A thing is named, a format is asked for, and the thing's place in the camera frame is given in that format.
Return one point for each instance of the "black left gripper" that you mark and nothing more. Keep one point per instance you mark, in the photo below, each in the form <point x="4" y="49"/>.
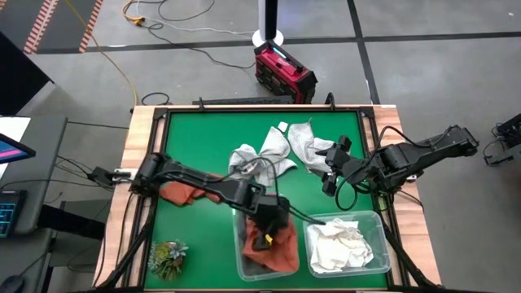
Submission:
<point x="270" y="215"/>

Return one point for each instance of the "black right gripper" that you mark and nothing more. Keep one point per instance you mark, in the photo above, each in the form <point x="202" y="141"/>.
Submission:
<point x="342" y="167"/>

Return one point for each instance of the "orange towel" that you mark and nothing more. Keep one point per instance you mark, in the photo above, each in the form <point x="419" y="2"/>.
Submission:
<point x="285" y="252"/>
<point x="179" y="194"/>

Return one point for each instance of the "clear plastic bin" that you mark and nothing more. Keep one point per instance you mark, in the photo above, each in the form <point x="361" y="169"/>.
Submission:
<point x="380" y="244"/>
<point x="244" y="274"/>

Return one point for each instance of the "light grey towel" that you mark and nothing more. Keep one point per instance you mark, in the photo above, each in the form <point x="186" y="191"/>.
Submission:
<point x="303" y="142"/>
<point x="278" y="144"/>
<point x="240" y="158"/>

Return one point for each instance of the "white red-striped towel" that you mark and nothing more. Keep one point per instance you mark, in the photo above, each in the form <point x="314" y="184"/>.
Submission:
<point x="364" y="254"/>

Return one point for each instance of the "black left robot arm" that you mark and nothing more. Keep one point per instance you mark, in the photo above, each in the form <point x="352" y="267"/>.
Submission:
<point x="195" y="181"/>

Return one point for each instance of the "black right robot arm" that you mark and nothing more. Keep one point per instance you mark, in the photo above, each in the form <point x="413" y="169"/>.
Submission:
<point x="415" y="156"/>

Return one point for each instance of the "black table clamp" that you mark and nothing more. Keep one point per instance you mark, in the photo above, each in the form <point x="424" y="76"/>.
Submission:
<point x="330" y="101"/>
<point x="200" y="106"/>

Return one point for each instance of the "green table mat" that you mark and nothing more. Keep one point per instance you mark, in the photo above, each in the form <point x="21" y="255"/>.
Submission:
<point x="195" y="236"/>

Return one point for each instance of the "red and black toolbox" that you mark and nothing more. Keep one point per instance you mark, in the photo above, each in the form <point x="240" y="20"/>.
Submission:
<point x="285" y="73"/>

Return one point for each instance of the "small succulent plant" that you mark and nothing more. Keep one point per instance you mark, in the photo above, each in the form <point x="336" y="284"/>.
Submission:
<point x="167" y="260"/>

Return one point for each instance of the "long black bar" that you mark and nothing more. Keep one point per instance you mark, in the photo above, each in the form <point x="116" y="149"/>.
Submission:
<point x="244" y="100"/>

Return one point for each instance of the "white tower fan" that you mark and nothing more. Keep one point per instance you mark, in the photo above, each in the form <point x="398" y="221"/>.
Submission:
<point x="260" y="38"/>

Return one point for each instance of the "black power adapter box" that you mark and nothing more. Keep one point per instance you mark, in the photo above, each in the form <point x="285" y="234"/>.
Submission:
<point x="102" y="176"/>

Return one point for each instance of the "black desk crossbar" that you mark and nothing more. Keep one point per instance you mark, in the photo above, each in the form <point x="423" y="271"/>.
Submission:
<point x="73" y="221"/>

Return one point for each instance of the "grey desk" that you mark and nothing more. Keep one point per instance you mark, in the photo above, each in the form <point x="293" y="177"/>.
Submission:
<point x="49" y="163"/>

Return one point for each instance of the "black computer mouse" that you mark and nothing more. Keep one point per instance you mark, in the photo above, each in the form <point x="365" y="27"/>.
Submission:
<point x="12" y="285"/>

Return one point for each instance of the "backlit keyboard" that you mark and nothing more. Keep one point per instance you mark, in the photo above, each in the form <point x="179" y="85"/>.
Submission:
<point x="10" y="213"/>

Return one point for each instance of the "computer screen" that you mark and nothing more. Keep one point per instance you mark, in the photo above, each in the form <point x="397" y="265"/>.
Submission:
<point x="14" y="149"/>

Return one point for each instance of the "black panel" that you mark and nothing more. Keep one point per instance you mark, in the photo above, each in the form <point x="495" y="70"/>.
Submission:
<point x="20" y="81"/>

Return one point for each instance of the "black diagonal frame strut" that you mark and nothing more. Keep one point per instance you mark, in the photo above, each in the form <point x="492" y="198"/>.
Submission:
<point x="407" y="253"/>
<point x="129" y="244"/>

